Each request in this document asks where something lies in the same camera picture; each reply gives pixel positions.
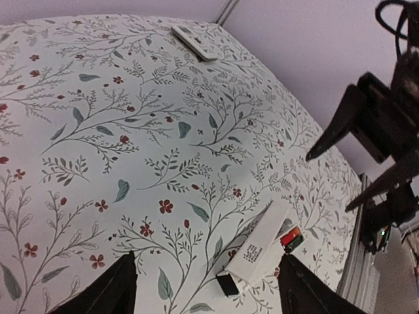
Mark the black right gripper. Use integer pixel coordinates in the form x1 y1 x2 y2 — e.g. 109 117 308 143
306 72 418 212

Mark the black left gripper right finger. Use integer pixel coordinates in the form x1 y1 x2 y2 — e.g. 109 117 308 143
278 254 364 314

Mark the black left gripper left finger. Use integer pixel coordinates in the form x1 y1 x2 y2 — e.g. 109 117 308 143
51 251 137 314

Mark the red battery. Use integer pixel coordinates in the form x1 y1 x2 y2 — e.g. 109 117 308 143
280 226 301 246

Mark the long white remote control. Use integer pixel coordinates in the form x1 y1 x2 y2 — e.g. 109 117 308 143
216 224 304 298

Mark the white air conditioner remote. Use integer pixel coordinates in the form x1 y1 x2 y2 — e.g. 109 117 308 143
171 25 218 62

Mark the floral patterned table mat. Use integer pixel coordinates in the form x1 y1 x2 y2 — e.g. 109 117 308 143
1 14 361 313

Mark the right aluminium frame post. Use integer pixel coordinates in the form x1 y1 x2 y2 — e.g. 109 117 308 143
213 0 240 26

